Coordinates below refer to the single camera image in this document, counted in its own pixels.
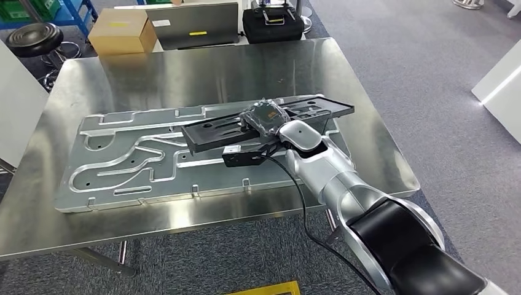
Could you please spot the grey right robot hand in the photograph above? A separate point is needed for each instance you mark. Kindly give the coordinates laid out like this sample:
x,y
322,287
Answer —
x,y
264,118

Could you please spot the black plastic frame part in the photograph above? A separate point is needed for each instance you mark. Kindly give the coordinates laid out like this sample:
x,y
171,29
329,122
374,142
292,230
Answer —
x,y
211,136

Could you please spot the stainless steel workbench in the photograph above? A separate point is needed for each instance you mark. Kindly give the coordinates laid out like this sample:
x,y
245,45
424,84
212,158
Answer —
x,y
162,77

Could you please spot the black carry bag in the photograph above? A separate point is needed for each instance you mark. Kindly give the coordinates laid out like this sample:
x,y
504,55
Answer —
x,y
272,28

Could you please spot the grey metal case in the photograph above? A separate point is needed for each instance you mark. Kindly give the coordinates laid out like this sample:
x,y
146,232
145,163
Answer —
x,y
191,26

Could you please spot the stamped grey metal panel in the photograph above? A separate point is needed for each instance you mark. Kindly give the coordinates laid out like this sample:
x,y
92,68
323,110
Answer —
x,y
122,163

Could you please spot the brown cardboard box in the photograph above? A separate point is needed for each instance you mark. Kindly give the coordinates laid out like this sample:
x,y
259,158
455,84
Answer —
x,y
118,34

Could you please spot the silver chair base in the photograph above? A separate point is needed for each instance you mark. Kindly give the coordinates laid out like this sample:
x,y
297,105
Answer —
x,y
468,4

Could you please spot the white lit display stand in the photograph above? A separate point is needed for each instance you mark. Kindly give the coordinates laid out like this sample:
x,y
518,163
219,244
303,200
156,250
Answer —
x,y
500,97

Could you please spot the black round stool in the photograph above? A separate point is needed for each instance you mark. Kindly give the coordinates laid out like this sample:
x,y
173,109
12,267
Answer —
x,y
34,38

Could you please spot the white partition panel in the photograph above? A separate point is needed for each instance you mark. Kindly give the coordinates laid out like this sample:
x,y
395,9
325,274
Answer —
x,y
20,110

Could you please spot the stainless steel table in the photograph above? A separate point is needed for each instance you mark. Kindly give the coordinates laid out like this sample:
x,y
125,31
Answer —
x,y
6,167

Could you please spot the green plastic bin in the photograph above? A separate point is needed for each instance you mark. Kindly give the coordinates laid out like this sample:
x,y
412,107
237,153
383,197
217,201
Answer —
x,y
24,10

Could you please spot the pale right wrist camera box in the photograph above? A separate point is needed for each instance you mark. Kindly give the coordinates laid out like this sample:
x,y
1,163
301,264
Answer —
x,y
240,156

